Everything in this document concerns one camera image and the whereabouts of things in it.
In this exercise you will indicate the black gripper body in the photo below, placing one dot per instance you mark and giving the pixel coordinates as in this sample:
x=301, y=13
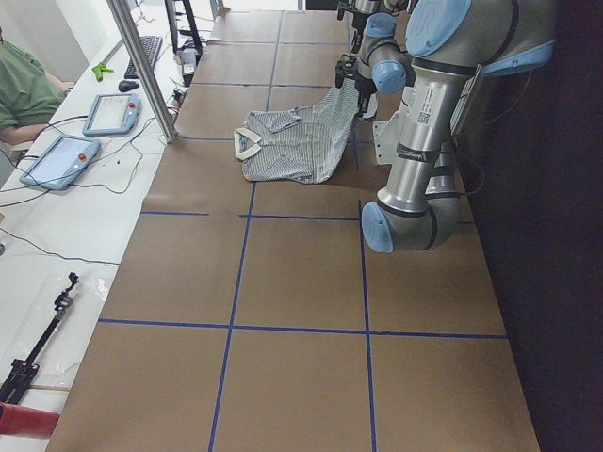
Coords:
x=363, y=88

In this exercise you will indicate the navy white striped polo shirt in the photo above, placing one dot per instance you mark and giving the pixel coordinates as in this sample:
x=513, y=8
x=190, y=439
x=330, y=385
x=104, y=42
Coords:
x=303, y=144

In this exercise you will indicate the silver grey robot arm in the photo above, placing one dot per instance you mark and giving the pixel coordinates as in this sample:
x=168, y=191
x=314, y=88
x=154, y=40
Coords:
x=361, y=10
x=428, y=50

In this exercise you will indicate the black computer mouse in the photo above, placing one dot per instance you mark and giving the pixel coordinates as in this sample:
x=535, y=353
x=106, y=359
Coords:
x=127, y=85

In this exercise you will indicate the upper teach pendant tablet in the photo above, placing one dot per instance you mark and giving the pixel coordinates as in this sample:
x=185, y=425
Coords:
x=112, y=115

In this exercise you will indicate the teach pendant tablet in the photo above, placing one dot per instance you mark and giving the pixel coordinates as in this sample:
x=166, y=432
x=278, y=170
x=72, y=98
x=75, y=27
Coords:
x=112, y=115
x=62, y=162

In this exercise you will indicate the green plastic clip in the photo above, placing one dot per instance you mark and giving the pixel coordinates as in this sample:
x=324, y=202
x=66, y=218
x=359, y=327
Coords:
x=100, y=69

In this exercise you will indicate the brown paper table cover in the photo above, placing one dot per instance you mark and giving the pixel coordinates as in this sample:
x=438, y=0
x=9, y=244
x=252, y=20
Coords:
x=253, y=317

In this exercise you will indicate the lower teach pendant tablet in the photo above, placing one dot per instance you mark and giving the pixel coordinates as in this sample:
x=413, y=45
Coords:
x=62, y=162

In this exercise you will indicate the person in green shirt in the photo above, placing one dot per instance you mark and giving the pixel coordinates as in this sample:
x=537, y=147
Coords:
x=30, y=96

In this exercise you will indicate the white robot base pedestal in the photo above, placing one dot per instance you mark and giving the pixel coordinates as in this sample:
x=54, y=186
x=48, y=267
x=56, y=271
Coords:
x=386, y=137

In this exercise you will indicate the aluminium profile post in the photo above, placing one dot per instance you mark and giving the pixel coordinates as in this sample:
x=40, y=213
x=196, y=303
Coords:
x=131, y=40

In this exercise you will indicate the black camera tripod head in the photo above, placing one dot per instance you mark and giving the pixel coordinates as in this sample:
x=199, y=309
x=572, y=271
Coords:
x=23, y=371

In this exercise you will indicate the red handled tool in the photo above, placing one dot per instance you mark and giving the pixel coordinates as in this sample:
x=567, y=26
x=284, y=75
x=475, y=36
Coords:
x=26, y=422

